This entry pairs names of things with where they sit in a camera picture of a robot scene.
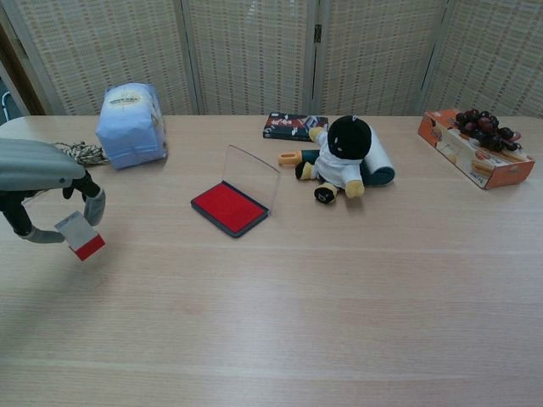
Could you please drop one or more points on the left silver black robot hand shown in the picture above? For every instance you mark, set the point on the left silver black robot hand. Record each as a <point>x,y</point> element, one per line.
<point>34,165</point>

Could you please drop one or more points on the white and red stamp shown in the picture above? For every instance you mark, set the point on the white and red stamp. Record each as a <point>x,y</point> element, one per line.
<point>87,243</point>

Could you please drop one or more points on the red ink pad clear lid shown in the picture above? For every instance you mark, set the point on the red ink pad clear lid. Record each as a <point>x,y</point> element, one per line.
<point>229,207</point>

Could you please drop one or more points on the white bent tube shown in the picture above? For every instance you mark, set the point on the white bent tube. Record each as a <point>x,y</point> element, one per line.
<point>5,102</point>

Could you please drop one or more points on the light blue paper wrapped package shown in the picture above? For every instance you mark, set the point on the light blue paper wrapped package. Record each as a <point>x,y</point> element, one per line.
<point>127,135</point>

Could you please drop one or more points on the woven bamboo folding screen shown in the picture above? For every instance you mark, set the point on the woven bamboo folding screen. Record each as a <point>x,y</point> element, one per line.
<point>254,55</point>

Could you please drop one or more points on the black red card box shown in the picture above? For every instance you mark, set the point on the black red card box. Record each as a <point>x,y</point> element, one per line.
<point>288,127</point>

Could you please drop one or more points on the plush doll black head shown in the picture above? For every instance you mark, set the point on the plush doll black head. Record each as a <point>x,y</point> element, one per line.
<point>339,165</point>

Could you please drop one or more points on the orange snack carton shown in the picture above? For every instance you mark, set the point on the orange snack carton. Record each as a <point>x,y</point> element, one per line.
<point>466,157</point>

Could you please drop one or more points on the dark red grape bunch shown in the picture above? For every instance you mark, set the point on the dark red grape bunch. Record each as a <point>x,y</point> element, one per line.
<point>483,127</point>

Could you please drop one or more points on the brown wooden door frame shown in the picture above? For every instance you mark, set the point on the brown wooden door frame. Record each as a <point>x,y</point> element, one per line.
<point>21,80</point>

